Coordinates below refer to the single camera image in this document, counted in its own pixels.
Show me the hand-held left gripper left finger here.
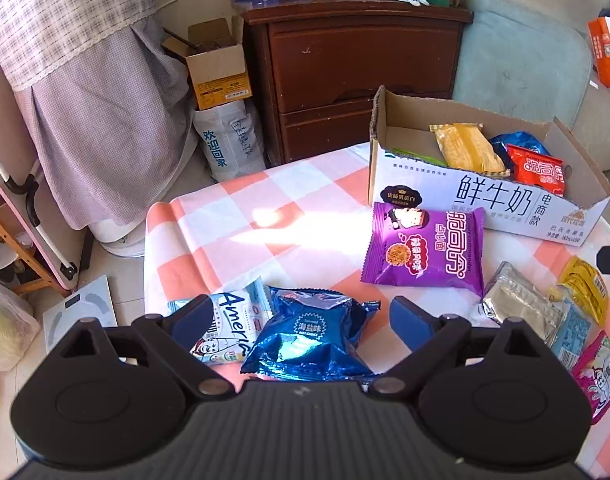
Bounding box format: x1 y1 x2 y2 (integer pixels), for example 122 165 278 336
48 295 236 402

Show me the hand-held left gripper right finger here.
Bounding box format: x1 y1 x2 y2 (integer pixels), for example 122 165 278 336
367 296 553 402

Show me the small yellow snack packet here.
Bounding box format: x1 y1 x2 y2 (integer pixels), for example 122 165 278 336
557 256 610 326

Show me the light blue chef snack packet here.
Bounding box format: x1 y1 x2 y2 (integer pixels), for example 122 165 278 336
167 277 273 368

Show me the purple noodle snack packet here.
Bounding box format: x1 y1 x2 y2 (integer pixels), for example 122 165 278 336
361 201 486 297

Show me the small light blue snack packet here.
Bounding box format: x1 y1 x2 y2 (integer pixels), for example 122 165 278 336
550 287 593 361

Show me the silver foil snack packet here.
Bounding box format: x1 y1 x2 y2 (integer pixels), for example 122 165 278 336
480 261 568 346

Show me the blue foil snack packet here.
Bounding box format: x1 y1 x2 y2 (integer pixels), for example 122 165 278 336
240 286 382 381
489 131 552 161

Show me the pink cartoon snack packet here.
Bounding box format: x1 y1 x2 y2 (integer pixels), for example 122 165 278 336
570 331 610 427

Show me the red noodle snack packet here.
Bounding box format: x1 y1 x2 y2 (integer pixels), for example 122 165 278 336
507 144 566 199

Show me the white cardboard box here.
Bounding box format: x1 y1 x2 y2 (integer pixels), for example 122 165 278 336
368 85 610 247

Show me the green snack packet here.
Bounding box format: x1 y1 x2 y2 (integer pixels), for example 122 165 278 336
391 147 447 167

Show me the pale yellow striped snack packet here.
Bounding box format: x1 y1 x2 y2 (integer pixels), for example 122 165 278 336
430 124 512 177

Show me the white bathroom scale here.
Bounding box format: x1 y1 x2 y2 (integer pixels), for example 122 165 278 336
42 274 118 356

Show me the beige sofa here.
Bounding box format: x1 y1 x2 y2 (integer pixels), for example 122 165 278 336
460 0 610 176

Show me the pink white checked tablecloth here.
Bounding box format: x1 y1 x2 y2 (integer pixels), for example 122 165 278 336
144 142 610 466

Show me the clear plastic bag with cabbage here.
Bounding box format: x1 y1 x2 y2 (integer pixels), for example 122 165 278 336
0 275 41 373

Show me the wooden shelf rack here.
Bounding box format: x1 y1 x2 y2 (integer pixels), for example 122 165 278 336
0 205 51 296

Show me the white woven bag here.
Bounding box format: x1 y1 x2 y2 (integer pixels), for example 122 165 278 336
192 100 267 183

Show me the orange white shopping bag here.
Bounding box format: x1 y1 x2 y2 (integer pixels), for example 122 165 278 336
587 16 610 90

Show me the checked fabric cover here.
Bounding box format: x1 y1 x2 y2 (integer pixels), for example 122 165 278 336
0 0 198 231

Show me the light teal sofa cushion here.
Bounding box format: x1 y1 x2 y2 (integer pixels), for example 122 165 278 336
452 0 593 121

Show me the small brown cardboard box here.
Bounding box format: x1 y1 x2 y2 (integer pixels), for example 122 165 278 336
162 16 252 111

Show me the dark wooden nightstand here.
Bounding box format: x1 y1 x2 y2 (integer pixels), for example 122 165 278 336
233 0 474 168

